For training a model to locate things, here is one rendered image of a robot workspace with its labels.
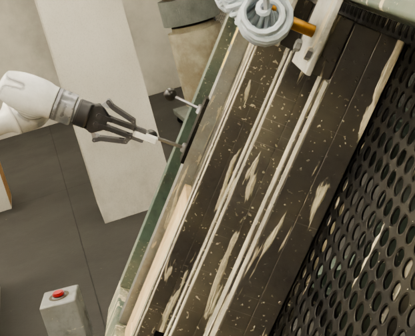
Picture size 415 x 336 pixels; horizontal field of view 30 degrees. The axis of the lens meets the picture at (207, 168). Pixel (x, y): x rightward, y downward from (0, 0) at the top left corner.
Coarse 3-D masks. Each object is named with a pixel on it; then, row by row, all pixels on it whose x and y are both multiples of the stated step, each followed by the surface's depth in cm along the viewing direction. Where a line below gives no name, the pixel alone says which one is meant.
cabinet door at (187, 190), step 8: (184, 192) 213; (184, 200) 208; (176, 208) 217; (176, 216) 214; (168, 224) 221; (176, 224) 209; (168, 232) 215; (168, 240) 212; (160, 248) 219; (160, 256) 216; (152, 264) 223; (160, 264) 211; (152, 272) 218; (152, 280) 214; (144, 288) 221; (144, 296) 218; (136, 304) 225; (144, 304) 213; (136, 312) 221; (136, 320) 216; (128, 328) 224
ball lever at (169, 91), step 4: (168, 88) 220; (172, 88) 220; (164, 92) 220; (168, 92) 219; (172, 92) 219; (176, 92) 220; (164, 96) 220; (168, 96) 219; (172, 96) 219; (176, 96) 220; (168, 100) 220; (172, 100) 220; (180, 100) 219; (184, 100) 219; (188, 104) 218; (192, 104) 218; (200, 104) 217; (196, 108) 217; (200, 108) 216; (196, 112) 217
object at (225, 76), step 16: (240, 48) 211; (224, 64) 212; (224, 80) 213; (224, 96) 214; (208, 112) 215; (208, 128) 216; (192, 144) 218; (192, 160) 219; (176, 176) 224; (192, 176) 220; (176, 192) 221; (160, 224) 224; (160, 240) 225; (144, 256) 229; (144, 272) 228; (128, 304) 231; (128, 320) 232
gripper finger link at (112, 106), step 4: (108, 100) 210; (108, 104) 210; (112, 104) 210; (112, 108) 210; (116, 108) 210; (120, 108) 213; (116, 112) 211; (120, 112) 211; (124, 112) 212; (124, 116) 211; (128, 116) 211; (132, 116) 214; (128, 120) 212; (132, 120) 212
